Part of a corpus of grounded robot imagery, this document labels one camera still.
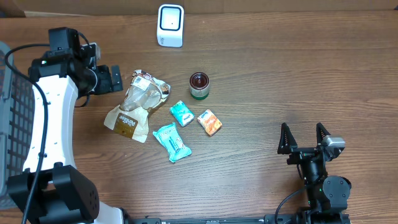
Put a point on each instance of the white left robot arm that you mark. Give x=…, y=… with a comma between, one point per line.
x=51, y=189

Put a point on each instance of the dark grey plastic basket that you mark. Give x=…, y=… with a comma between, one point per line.
x=17, y=114

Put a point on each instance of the white barcode scanner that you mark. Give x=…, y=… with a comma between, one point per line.
x=170, y=25

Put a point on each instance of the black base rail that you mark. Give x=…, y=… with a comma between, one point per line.
x=267, y=219

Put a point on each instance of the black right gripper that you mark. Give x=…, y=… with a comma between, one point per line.
x=288, y=146

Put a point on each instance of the large teal wipes pack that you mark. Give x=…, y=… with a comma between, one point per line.
x=169, y=138

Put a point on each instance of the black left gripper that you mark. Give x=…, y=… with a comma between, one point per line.
x=107, y=84

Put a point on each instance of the jar with green lid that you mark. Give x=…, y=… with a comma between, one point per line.
x=199, y=84

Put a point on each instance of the orange tissue pack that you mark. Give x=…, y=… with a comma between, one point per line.
x=210, y=123

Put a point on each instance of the teal tissue pack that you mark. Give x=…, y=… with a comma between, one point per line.
x=182, y=113

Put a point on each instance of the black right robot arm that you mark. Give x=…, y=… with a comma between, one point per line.
x=327, y=194

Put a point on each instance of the beige brown bread bag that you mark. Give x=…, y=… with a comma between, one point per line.
x=145, y=95

